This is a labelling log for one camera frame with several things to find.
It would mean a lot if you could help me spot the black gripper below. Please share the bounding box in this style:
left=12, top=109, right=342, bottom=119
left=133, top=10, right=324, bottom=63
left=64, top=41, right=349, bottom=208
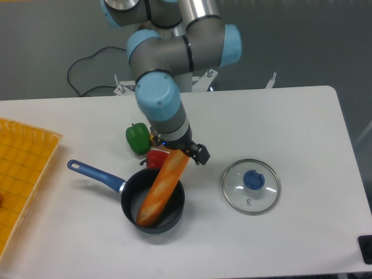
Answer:
left=150, top=127, right=210, bottom=165

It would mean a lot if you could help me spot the long orange bread loaf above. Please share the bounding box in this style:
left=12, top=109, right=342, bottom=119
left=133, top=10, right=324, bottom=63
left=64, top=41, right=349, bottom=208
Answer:
left=136, top=150, right=189, bottom=227

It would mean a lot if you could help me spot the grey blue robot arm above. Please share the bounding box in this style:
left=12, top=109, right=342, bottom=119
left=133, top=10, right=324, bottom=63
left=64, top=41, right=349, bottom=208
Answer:
left=101, top=1, right=242, bottom=164

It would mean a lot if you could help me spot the red bell pepper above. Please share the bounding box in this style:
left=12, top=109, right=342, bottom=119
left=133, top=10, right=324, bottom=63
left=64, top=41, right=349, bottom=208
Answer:
left=139, top=150, right=168, bottom=169

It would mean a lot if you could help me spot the yellow bell pepper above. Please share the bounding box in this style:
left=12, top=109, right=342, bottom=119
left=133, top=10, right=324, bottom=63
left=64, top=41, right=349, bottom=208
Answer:
left=149, top=132, right=170, bottom=152

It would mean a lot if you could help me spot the glass lid blue knob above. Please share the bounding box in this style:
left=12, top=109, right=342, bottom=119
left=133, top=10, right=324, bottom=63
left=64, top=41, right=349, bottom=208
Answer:
left=221, top=159, right=281, bottom=216

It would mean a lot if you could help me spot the green bell pepper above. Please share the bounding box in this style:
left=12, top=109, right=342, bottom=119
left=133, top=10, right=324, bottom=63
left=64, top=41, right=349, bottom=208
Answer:
left=126, top=123, right=151, bottom=155

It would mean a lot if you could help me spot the yellow woven basket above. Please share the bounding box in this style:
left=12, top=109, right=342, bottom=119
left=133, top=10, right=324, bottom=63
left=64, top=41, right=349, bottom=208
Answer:
left=1, top=118, right=63, bottom=257

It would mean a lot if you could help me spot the black device table corner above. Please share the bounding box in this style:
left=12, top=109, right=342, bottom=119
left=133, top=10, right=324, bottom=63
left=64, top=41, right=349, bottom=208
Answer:
left=357, top=235, right=372, bottom=265

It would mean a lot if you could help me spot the dark pot blue handle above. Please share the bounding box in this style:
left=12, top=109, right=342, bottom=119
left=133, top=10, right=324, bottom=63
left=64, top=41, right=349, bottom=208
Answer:
left=67, top=159, right=185, bottom=234

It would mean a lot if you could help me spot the black floor cable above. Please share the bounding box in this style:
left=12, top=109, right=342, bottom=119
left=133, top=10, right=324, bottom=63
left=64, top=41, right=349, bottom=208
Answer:
left=67, top=46, right=128, bottom=97

